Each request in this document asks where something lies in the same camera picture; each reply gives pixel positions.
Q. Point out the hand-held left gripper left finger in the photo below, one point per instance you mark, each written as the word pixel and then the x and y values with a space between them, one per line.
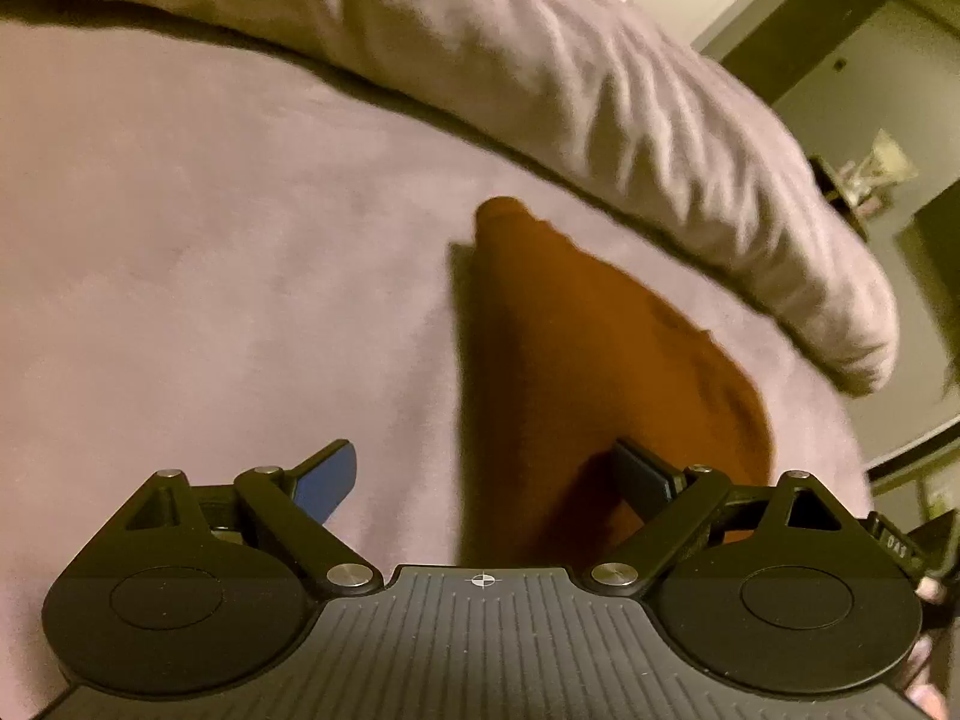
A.
pixel 330 478

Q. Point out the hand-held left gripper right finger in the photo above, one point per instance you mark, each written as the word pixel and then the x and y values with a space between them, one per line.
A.
pixel 639 476

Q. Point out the brown button cardigan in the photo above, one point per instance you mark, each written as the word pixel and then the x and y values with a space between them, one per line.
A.
pixel 570 360

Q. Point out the person's right hand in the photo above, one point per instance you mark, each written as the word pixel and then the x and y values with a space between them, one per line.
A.
pixel 926 679

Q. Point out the small side table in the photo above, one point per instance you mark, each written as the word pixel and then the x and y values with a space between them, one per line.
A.
pixel 840 195

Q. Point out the wrapped flower bouquet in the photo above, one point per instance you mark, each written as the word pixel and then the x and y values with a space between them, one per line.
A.
pixel 883 163

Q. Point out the dark door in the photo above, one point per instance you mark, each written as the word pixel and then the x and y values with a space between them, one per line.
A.
pixel 787 30

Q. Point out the black wall television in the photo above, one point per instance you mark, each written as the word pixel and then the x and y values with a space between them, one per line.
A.
pixel 934 277

